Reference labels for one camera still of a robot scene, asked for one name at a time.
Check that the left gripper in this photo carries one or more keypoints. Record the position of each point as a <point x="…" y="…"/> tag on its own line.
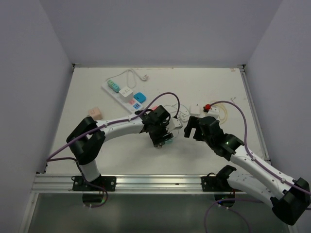
<point x="158" y="140"/>

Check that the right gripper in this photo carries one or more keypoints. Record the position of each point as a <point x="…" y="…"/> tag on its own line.
<point x="193" y="123"/>

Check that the white round travel adapter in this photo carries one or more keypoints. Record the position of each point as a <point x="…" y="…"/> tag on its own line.
<point x="183" y="116"/>

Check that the white rectangular charger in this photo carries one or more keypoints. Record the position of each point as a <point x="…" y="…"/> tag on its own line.
<point x="195" y="110"/>

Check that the beige cube socket adapter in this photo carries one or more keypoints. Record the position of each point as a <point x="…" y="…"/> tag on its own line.
<point x="95" y="113"/>

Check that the dark green charger plug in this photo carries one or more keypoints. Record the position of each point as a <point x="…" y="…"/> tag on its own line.
<point x="169" y="141"/>

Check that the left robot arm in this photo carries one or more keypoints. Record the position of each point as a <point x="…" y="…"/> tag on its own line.
<point x="86" y="140"/>

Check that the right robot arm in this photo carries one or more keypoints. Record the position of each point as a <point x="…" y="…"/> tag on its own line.
<point x="289" y="198"/>

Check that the blue charger plug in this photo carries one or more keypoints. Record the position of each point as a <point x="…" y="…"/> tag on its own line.
<point x="139" y="97"/>

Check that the white cube socket adapter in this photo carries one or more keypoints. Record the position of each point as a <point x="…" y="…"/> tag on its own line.
<point x="126" y="94"/>

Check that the teal charger plug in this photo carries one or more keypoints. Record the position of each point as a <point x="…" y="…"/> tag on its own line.
<point x="115" y="88"/>

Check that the white power strip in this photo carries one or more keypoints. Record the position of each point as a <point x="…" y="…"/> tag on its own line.
<point x="131" y="107"/>

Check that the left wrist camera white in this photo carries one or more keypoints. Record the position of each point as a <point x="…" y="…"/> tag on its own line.
<point x="174" y="124"/>

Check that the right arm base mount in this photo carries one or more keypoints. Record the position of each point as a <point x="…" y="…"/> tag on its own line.
<point x="215" y="183"/>

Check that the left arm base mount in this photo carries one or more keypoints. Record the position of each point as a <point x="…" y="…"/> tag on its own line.
<point x="108" y="183"/>

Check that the aluminium rail frame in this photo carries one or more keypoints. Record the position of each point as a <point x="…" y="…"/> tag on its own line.
<point x="161" y="192"/>

